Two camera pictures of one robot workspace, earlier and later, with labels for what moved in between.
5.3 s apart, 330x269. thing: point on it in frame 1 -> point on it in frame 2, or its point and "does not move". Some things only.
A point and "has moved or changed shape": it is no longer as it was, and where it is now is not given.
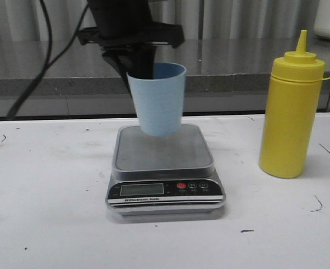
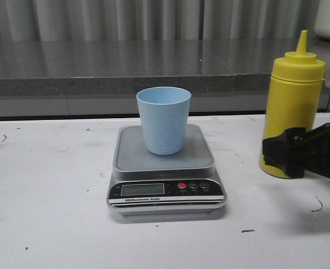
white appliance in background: x=329 y=19 does not move
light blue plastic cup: x=158 y=101 has moved or changed shape
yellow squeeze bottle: x=291 y=112 does not move
